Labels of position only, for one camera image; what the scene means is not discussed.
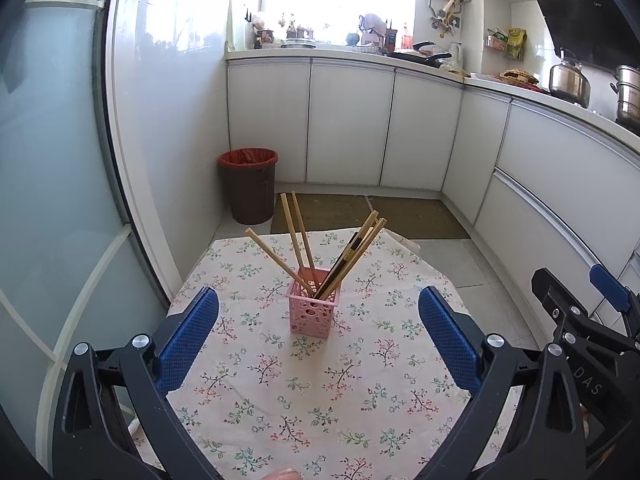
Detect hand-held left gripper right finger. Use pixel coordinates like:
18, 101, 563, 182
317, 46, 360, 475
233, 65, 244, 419
417, 285, 591, 480

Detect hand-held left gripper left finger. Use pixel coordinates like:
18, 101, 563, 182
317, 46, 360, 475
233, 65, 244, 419
52, 286, 223, 480

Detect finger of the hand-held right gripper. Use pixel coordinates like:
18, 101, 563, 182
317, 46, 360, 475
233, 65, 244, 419
531, 267, 601, 333
589, 263, 640, 339

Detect pink perforated plastic basket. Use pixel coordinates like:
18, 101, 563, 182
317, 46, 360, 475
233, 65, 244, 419
286, 266, 345, 338

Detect bunch of bamboo chopsticks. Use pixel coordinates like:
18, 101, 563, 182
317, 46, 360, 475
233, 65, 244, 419
245, 210, 388, 301

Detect black chopstick with gold band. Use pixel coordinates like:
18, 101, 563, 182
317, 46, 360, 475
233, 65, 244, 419
314, 230, 363, 298

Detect long bamboo chopstick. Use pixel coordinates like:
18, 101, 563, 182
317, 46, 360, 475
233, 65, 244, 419
291, 191, 317, 278
280, 193, 306, 281

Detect brown floor mat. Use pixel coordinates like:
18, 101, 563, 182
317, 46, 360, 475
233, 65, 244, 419
367, 196, 472, 240
270, 193, 373, 235

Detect floral tablecloth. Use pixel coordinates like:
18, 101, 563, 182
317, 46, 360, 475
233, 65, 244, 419
127, 227, 521, 480

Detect brown trash bin red bag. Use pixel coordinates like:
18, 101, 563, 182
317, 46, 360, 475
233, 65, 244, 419
218, 148, 279, 225

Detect steel steamer pot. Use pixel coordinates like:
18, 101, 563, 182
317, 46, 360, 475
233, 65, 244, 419
609, 64, 640, 122

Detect steel kettle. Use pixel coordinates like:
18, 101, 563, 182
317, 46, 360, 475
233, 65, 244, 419
548, 49, 592, 107

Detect frosted glass sliding door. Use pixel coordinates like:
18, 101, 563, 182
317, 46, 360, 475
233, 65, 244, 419
0, 0, 173, 480

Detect basket of food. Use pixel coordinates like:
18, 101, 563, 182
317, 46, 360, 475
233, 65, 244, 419
500, 68, 540, 87

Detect white straight kitchen cabinet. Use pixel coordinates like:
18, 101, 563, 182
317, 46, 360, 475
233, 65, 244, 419
226, 56, 466, 192

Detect black frying pan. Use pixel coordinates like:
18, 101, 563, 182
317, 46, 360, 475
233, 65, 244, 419
386, 50, 452, 69

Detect black range hood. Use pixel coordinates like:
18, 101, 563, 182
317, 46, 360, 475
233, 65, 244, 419
515, 0, 640, 68

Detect white countertop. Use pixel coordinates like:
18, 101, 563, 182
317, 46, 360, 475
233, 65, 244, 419
225, 45, 640, 146

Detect pink bag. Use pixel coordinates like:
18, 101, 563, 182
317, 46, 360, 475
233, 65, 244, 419
359, 12, 390, 47

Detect small potted plants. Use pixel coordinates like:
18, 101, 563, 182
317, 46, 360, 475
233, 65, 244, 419
277, 12, 316, 41

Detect wall rack with packets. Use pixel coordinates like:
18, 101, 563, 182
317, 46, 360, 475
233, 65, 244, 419
483, 27, 529, 61

